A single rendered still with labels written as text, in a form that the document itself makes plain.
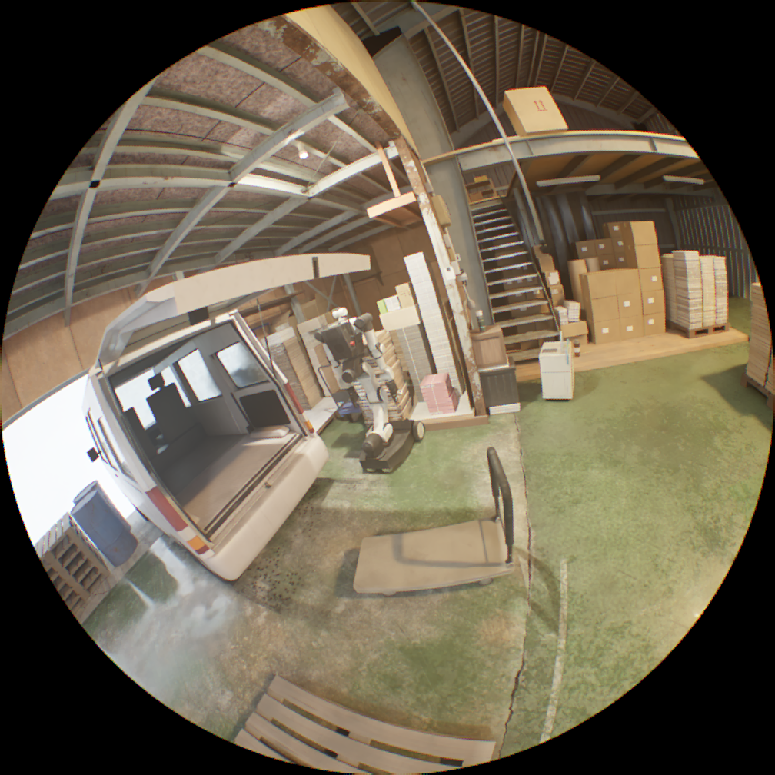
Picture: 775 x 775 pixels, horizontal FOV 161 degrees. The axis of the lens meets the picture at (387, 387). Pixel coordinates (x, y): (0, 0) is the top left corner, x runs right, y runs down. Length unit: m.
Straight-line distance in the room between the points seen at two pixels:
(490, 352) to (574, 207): 4.69
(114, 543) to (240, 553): 2.55
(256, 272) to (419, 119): 3.35
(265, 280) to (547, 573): 1.85
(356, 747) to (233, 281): 1.80
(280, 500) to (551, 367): 2.65
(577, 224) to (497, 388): 4.65
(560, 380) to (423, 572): 2.18
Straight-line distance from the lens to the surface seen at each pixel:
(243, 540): 1.94
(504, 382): 2.81
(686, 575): 1.92
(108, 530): 4.15
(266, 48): 1.69
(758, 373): 3.79
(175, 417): 3.78
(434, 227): 2.52
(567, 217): 6.58
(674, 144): 4.80
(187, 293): 0.72
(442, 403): 2.94
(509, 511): 1.12
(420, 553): 1.64
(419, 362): 3.19
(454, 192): 3.49
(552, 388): 2.98
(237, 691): 2.08
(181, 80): 1.71
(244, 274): 0.82
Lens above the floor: 1.53
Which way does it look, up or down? 20 degrees down
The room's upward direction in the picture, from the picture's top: 19 degrees counter-clockwise
